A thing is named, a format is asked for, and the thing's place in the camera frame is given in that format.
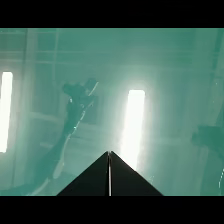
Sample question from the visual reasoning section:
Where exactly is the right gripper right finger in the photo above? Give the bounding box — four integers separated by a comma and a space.
110, 150, 164, 197

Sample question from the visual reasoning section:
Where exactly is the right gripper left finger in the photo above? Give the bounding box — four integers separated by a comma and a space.
57, 151, 110, 197

